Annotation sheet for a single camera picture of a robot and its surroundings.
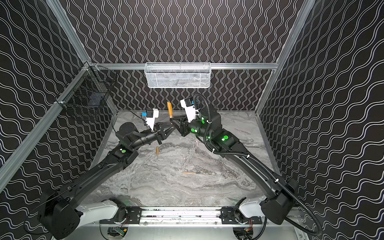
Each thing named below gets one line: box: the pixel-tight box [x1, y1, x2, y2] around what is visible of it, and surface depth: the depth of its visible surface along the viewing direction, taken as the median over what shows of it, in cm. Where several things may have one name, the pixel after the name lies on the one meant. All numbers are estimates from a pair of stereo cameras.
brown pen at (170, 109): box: [166, 101, 174, 118], surface depth 62 cm
